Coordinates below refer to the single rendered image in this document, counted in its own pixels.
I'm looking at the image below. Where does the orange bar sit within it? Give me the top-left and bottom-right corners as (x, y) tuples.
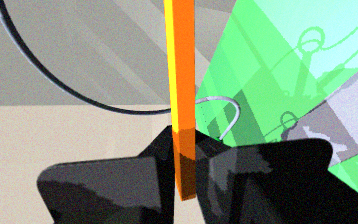
(164, 0), (196, 201)

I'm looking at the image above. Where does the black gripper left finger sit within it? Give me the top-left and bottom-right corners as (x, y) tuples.
(36, 125), (175, 224)

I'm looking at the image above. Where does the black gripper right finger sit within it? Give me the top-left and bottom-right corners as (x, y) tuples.
(195, 129), (333, 224)

